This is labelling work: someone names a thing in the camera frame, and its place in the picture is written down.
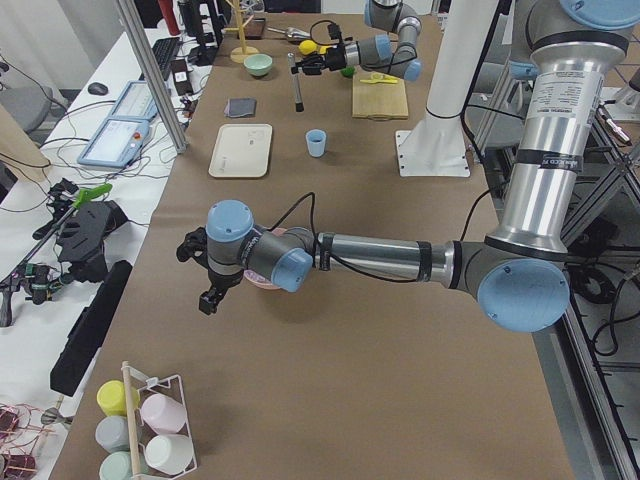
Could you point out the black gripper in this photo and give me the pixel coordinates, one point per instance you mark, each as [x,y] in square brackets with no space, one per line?
[334,58]
[218,281]

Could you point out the steel muddler black tip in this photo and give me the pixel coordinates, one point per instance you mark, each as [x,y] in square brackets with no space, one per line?
[296,85]

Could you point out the metal ice scoop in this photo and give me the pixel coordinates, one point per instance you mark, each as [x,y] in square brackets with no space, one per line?
[291,34]

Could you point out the pink bowl of ice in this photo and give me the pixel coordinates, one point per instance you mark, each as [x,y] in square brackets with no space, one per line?
[262,281]

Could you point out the light blue cup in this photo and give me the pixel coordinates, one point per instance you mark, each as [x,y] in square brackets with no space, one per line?
[316,142]

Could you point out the pink cup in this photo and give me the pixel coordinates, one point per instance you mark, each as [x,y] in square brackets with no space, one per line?
[163,414]

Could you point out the white cup rack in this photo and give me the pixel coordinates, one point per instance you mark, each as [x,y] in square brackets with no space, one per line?
[139,386]

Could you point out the white cup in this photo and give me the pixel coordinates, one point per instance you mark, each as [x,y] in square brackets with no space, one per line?
[170,454]

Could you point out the grey cup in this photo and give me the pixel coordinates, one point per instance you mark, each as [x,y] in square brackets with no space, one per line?
[112,434]

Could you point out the mint cup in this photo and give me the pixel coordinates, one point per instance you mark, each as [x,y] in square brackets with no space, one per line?
[116,466]

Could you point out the green lime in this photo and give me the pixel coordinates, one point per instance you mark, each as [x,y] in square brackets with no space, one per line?
[348,72]

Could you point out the mint green bowl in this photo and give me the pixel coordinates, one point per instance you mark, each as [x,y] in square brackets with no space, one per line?
[258,65]

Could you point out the yellow plastic knife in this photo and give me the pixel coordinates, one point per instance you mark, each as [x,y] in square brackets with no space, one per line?
[379,80]

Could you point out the wooden mug tree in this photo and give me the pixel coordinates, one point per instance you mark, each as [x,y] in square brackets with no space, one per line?
[239,54]

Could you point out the wooden cutting board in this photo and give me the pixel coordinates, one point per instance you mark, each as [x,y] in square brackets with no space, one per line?
[379,101]

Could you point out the grey folded cloth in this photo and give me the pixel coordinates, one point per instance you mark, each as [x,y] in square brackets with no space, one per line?
[240,107]

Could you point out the cream rabbit tray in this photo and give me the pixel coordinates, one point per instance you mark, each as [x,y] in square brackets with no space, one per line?
[241,151]

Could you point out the black long bar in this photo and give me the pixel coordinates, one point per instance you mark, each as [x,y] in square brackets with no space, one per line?
[89,331]

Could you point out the black keyboard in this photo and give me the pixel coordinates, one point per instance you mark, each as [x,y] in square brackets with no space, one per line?
[165,51]

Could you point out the teach pendant far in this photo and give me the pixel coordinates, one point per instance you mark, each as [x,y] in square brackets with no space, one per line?
[135,101]

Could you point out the teach pendant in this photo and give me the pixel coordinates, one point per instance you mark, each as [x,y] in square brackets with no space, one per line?
[135,101]
[115,144]

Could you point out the teach pendant near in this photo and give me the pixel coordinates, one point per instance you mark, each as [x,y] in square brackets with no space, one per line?
[115,144]

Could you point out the black computer mouse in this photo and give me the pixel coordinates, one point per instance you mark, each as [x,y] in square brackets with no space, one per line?
[97,89]

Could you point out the aluminium frame post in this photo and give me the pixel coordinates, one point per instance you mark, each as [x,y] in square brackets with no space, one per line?
[143,52]

